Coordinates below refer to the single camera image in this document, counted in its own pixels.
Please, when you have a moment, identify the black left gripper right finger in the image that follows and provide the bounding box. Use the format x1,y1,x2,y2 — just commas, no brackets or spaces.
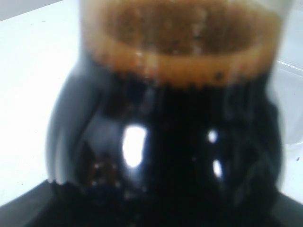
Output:
260,189,303,227

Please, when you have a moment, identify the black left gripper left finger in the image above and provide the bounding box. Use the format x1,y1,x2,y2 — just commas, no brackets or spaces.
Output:
0,179,79,227

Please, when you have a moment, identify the soy sauce bottle gold cap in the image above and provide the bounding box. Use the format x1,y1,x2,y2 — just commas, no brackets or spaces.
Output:
46,0,284,227

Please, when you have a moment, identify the white plastic tray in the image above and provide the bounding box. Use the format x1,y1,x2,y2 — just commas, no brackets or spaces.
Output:
273,61,303,150

